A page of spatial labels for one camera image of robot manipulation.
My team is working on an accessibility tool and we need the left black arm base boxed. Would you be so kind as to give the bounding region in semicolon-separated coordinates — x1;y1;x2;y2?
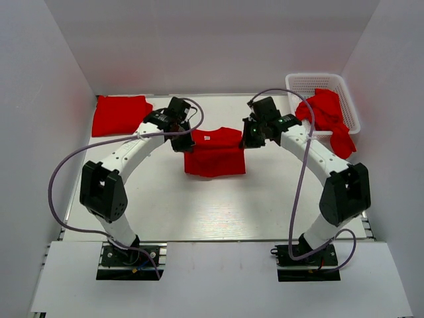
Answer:
96;243;166;282

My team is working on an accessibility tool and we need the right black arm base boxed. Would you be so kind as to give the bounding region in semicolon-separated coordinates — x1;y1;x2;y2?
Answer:
270;244;341;282

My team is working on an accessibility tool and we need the white front panel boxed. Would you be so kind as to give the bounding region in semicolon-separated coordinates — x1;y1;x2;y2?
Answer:
32;242;412;317

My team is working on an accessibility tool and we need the red t-shirt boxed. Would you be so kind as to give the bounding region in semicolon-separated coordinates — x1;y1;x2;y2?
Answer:
184;127;246;178
306;88;356;159
91;95;153;137

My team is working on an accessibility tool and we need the white plastic basket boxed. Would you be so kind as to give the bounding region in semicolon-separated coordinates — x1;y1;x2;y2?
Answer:
286;73;360;155

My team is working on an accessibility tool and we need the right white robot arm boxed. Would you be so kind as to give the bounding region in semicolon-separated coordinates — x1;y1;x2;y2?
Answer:
240;97;371;264

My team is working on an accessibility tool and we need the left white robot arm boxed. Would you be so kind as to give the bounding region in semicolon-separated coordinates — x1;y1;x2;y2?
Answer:
79;97;195;264

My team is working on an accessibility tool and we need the crumpled red t-shirt in basket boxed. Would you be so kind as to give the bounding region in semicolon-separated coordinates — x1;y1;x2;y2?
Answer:
306;88;356;159

